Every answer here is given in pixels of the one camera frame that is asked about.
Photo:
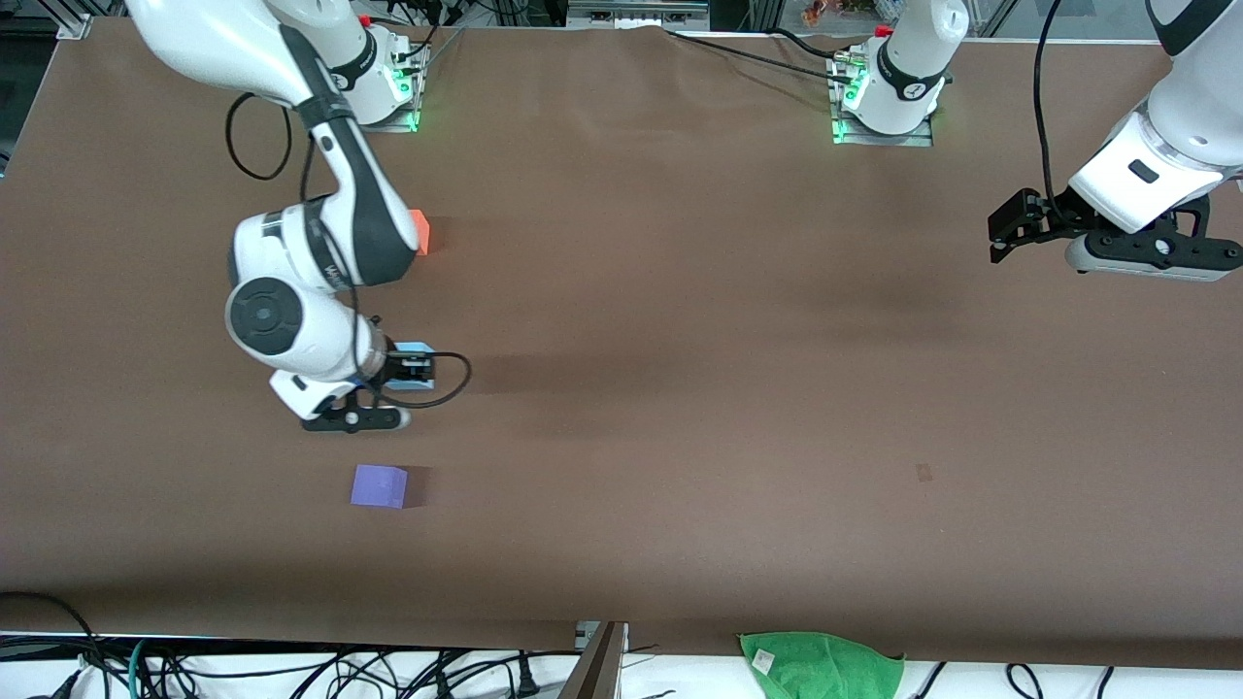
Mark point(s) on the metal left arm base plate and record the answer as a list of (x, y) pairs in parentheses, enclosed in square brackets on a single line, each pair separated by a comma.
[(918, 138)]

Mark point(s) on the small white box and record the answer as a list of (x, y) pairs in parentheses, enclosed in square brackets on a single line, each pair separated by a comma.
[(583, 636)]

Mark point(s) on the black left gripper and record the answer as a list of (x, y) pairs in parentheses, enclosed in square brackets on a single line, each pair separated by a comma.
[(1053, 216)]

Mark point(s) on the orange foam block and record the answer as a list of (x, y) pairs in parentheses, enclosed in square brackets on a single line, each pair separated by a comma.
[(421, 233)]

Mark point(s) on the orange yellow small object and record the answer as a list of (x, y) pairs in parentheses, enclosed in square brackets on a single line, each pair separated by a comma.
[(821, 12)]

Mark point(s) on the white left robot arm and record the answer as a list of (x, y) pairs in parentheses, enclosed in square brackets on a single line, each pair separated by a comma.
[(1165, 136)]

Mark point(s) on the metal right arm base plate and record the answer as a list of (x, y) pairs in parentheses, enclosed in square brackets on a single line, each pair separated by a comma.
[(398, 121)]

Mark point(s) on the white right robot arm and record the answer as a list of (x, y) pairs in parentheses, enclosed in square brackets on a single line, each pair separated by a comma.
[(272, 243)]

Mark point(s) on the purple foam block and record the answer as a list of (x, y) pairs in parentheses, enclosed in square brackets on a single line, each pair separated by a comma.
[(377, 485)]

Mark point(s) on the aluminium frame bracket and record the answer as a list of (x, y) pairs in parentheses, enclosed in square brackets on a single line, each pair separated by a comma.
[(76, 26)]

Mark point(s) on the grey equipment rack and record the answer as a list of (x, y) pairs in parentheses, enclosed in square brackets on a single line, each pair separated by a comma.
[(636, 14)]

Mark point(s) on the green towel cloth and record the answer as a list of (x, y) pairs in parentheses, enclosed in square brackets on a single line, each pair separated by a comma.
[(825, 670)]

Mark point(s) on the blue foam block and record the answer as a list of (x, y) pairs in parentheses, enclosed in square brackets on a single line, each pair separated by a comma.
[(413, 349)]

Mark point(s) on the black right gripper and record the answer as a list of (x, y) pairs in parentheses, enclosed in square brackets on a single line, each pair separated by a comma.
[(398, 370)]

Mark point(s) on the grey metal post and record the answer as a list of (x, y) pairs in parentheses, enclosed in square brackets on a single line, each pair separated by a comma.
[(597, 670)]

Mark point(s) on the brown table cover sheet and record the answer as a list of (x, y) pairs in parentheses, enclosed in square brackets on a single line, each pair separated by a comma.
[(621, 291)]

